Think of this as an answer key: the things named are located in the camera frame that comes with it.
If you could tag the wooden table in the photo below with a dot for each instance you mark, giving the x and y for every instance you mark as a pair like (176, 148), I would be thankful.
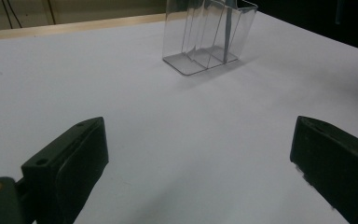
(74, 27)

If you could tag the white table cover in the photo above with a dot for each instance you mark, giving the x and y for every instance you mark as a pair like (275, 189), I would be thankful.
(167, 124)

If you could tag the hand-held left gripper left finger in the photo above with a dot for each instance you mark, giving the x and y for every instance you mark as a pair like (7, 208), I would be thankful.
(65, 174)

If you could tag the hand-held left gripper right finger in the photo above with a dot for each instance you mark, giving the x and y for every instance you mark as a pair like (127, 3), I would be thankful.
(338, 168)

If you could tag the clear plastic divided container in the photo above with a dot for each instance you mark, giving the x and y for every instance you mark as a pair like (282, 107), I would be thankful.
(199, 59)

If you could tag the black curtain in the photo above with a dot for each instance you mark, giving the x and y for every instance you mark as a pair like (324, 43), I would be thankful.
(307, 18)

